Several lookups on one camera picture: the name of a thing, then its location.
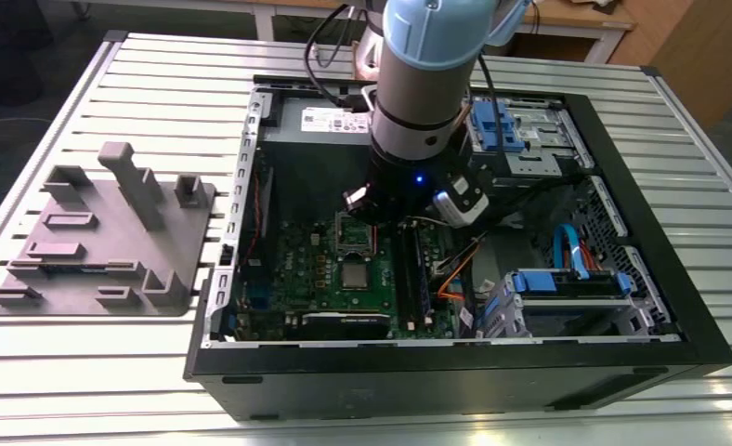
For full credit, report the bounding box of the metal socket cover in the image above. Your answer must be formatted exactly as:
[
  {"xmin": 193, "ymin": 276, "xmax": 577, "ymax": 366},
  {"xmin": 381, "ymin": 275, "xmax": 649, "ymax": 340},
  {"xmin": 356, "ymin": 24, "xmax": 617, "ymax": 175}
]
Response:
[{"xmin": 334, "ymin": 212, "xmax": 378, "ymax": 259}]

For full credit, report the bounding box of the silver CPU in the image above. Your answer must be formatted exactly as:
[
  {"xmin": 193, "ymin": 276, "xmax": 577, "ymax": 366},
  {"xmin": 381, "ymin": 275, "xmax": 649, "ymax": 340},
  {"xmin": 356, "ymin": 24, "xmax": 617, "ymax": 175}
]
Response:
[{"xmin": 340, "ymin": 264, "xmax": 376, "ymax": 290}]

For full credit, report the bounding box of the CPU socket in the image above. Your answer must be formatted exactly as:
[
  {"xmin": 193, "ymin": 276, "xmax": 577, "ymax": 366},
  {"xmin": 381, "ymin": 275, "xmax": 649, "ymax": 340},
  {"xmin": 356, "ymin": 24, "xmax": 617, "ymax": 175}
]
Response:
[{"xmin": 338, "ymin": 258, "xmax": 384, "ymax": 295}]

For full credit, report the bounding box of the grey power supply unit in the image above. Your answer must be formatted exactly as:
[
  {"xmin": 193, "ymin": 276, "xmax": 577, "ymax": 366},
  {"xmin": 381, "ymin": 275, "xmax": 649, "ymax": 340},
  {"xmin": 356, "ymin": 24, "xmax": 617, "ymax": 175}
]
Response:
[{"xmin": 258, "ymin": 97, "xmax": 381, "ymax": 215}]

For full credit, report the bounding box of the black RAM slot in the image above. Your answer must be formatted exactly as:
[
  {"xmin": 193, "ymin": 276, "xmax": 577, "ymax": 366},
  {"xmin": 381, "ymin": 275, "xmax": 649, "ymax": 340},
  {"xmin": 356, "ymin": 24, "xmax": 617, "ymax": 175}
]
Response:
[{"xmin": 394, "ymin": 221, "xmax": 418, "ymax": 330}]

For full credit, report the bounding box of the blue label RAM stick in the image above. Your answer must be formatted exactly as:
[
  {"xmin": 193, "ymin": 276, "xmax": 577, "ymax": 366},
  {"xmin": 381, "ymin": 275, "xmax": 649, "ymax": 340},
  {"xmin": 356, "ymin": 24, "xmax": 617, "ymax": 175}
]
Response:
[{"xmin": 412, "ymin": 221, "xmax": 436, "ymax": 326}]

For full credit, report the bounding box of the blue disk carrier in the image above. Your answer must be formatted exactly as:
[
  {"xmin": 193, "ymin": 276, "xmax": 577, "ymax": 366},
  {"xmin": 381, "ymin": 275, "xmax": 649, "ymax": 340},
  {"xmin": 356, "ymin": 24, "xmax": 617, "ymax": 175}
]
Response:
[
  {"xmin": 468, "ymin": 99, "xmax": 526, "ymax": 153},
  {"xmin": 505, "ymin": 271, "xmax": 632, "ymax": 298}
]

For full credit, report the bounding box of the grey metal disk bay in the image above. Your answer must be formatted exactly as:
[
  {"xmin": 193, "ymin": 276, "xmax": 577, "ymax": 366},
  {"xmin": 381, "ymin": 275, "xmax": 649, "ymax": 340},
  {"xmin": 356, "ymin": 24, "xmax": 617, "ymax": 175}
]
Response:
[
  {"xmin": 474, "ymin": 269, "xmax": 659, "ymax": 338},
  {"xmin": 464, "ymin": 97, "xmax": 595, "ymax": 201}
]

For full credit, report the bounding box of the green motherboard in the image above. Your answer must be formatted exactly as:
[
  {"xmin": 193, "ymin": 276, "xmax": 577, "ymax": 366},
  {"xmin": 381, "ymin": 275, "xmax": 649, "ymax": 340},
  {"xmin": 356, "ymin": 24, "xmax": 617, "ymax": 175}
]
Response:
[{"xmin": 236, "ymin": 216, "xmax": 461, "ymax": 343}]

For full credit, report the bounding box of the black graphics card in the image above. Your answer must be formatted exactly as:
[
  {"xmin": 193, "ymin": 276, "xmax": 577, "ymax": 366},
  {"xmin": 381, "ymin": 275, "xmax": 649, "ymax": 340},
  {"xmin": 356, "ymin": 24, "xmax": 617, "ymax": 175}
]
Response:
[{"xmin": 285, "ymin": 308, "xmax": 393, "ymax": 340}]

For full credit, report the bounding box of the black PC case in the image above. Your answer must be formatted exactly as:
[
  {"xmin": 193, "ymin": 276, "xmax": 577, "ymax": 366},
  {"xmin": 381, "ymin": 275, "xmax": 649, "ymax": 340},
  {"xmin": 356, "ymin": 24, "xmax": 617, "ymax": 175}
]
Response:
[{"xmin": 183, "ymin": 72, "xmax": 732, "ymax": 422}]

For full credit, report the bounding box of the grey parts rack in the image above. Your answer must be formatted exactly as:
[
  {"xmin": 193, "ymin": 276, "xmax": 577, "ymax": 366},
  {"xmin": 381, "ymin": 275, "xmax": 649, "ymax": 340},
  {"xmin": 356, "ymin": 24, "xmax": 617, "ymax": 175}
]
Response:
[{"xmin": 0, "ymin": 141, "xmax": 218, "ymax": 318}]

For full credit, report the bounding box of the wooden top desk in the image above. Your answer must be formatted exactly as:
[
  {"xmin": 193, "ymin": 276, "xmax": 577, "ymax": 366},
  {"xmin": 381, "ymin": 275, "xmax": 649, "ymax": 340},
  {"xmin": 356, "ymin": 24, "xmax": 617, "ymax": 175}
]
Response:
[{"xmin": 520, "ymin": 0, "xmax": 637, "ymax": 64}]

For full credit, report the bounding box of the RAM stick in rack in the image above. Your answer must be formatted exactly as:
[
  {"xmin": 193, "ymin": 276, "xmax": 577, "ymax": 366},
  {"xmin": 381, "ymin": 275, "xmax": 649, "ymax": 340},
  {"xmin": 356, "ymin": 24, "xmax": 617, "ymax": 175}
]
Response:
[{"xmin": 41, "ymin": 263, "xmax": 111, "ymax": 274}]

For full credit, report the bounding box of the wooden cabinet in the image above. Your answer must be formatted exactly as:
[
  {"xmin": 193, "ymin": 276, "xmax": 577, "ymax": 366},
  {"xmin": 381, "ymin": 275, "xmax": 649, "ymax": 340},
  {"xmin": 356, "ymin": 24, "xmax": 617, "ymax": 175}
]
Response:
[{"xmin": 611, "ymin": 0, "xmax": 732, "ymax": 134}]

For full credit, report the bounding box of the camera on silver bracket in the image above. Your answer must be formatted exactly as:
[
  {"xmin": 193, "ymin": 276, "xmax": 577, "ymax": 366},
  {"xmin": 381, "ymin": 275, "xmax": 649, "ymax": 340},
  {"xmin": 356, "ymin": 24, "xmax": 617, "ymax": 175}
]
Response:
[{"xmin": 340, "ymin": 185, "xmax": 374, "ymax": 217}]

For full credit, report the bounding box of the black cable bundle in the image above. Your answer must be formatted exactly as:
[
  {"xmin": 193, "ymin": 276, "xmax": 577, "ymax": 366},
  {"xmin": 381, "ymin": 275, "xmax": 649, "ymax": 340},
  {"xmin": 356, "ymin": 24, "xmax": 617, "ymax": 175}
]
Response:
[{"xmin": 433, "ymin": 174, "xmax": 590, "ymax": 275}]

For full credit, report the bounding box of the orange wire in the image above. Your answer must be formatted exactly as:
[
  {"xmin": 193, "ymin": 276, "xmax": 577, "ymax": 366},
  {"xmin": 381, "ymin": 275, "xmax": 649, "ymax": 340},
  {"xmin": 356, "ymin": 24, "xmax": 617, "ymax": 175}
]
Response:
[{"xmin": 437, "ymin": 267, "xmax": 466, "ymax": 303}]

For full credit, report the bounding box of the thin red wire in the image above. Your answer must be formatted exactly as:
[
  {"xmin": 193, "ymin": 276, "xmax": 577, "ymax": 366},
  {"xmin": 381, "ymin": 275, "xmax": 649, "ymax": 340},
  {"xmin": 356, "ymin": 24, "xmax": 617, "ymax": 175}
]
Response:
[{"xmin": 249, "ymin": 162, "xmax": 264, "ymax": 261}]

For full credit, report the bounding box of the blue data wire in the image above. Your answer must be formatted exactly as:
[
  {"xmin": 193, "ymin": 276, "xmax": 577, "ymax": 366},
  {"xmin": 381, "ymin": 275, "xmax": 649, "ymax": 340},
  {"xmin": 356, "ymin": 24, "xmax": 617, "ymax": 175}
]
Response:
[{"xmin": 552, "ymin": 223, "xmax": 595, "ymax": 280}]

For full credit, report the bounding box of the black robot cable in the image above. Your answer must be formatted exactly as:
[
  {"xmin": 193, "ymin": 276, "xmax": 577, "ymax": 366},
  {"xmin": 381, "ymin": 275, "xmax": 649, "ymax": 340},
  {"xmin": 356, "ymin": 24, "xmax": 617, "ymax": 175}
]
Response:
[{"xmin": 304, "ymin": 3, "xmax": 368, "ymax": 112}]

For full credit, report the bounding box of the white frame desk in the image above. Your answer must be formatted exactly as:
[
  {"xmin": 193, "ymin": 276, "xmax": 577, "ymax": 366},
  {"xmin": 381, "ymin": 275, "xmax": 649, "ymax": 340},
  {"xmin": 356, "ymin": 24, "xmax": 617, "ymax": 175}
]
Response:
[{"xmin": 67, "ymin": 0, "xmax": 368, "ymax": 43}]

